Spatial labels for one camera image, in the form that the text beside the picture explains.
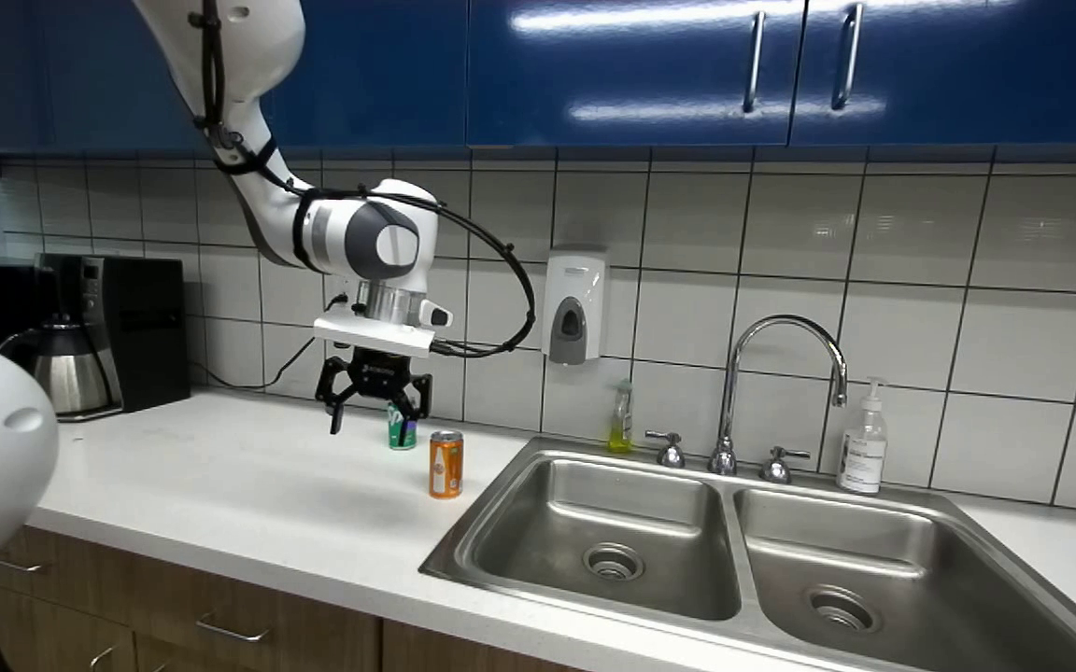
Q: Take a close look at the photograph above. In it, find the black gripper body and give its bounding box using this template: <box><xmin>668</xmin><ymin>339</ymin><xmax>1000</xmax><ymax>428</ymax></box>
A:
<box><xmin>329</xmin><ymin>344</ymin><xmax>428</xmax><ymax>405</ymax></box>

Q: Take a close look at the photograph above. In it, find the orange soda can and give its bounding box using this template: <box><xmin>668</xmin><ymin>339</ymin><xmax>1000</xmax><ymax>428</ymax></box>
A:
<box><xmin>425</xmin><ymin>425</ymin><xmax>468</xmax><ymax>504</ymax></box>

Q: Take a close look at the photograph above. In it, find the green soda can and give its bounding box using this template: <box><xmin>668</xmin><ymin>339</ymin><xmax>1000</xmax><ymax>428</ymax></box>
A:
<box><xmin>384</xmin><ymin>408</ymin><xmax>424</xmax><ymax>456</ymax></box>

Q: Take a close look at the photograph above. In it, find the stainless steel double sink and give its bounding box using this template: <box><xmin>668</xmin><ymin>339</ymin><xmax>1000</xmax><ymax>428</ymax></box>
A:
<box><xmin>420</xmin><ymin>437</ymin><xmax>1076</xmax><ymax>672</ymax></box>

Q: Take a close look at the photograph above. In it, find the black coffee maker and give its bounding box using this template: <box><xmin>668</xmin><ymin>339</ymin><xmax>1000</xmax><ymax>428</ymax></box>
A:
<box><xmin>39</xmin><ymin>249</ymin><xmax>196</xmax><ymax>421</ymax></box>

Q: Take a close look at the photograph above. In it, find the green dish soap bottle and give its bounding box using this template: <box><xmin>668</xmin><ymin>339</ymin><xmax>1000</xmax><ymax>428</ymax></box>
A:
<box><xmin>602</xmin><ymin>382</ymin><xmax>639</xmax><ymax>458</ymax></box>

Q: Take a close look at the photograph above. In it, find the steel coffee carafe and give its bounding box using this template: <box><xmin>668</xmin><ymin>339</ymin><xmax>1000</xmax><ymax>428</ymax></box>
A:
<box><xmin>27</xmin><ymin>313</ymin><xmax>117</xmax><ymax>421</ymax></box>

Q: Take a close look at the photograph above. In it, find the wooden base cabinet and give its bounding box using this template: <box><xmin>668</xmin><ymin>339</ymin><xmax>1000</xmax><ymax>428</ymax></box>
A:
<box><xmin>0</xmin><ymin>518</ymin><xmax>592</xmax><ymax>672</ymax></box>

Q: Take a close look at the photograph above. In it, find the chrome gooseneck faucet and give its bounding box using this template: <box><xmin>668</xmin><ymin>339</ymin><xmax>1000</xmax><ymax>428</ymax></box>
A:
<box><xmin>702</xmin><ymin>310</ymin><xmax>851</xmax><ymax>479</ymax></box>

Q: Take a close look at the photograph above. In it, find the clear pump sanitizer bottle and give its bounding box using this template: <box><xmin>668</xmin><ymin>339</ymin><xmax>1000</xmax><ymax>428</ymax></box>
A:
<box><xmin>838</xmin><ymin>377</ymin><xmax>893</xmax><ymax>501</ymax></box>

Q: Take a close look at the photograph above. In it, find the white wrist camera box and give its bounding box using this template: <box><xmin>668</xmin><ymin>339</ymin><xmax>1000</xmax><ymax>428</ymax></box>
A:
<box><xmin>309</xmin><ymin>301</ymin><xmax>457</xmax><ymax>367</ymax></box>

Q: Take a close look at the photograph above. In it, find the black appliance power cable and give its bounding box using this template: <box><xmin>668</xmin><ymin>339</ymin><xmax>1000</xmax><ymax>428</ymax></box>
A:
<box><xmin>265</xmin><ymin>326</ymin><xmax>324</xmax><ymax>392</ymax></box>

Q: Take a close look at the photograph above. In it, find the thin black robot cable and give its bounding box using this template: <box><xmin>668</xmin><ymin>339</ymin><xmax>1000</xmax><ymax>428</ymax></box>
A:
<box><xmin>191</xmin><ymin>0</ymin><xmax>541</xmax><ymax>367</ymax></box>

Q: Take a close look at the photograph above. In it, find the white wall soap dispenser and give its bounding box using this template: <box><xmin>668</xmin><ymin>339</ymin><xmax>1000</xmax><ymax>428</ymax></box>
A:
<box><xmin>541</xmin><ymin>248</ymin><xmax>614</xmax><ymax>370</ymax></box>

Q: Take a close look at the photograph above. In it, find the chrome faucet handle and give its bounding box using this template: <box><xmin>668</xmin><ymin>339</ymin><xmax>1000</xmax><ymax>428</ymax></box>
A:
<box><xmin>644</xmin><ymin>428</ymin><xmax>693</xmax><ymax>472</ymax></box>
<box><xmin>754</xmin><ymin>443</ymin><xmax>815</xmax><ymax>488</ymax></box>

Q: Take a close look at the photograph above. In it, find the silver drawer handle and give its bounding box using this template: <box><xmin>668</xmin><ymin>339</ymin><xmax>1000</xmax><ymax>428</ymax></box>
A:
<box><xmin>0</xmin><ymin>553</ymin><xmax>52</xmax><ymax>583</ymax></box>
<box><xmin>82</xmin><ymin>637</ymin><xmax>126</xmax><ymax>672</ymax></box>
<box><xmin>191</xmin><ymin>615</ymin><xmax>269</xmax><ymax>651</ymax></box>

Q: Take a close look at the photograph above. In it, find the silver cabinet door handle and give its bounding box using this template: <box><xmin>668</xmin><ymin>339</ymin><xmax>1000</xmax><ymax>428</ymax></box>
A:
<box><xmin>741</xmin><ymin>0</ymin><xmax>771</xmax><ymax>120</ymax></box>
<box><xmin>838</xmin><ymin>0</ymin><xmax>871</xmax><ymax>116</ymax></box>

